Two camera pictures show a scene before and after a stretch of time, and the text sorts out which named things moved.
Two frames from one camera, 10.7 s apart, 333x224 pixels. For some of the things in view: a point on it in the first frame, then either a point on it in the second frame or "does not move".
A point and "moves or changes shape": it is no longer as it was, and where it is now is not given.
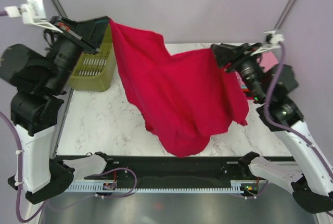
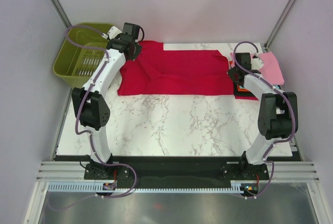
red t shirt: [187, 99] moves or changes shape
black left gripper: [89, 33] -> [138, 48]
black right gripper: [224, 53] -> [230, 72]
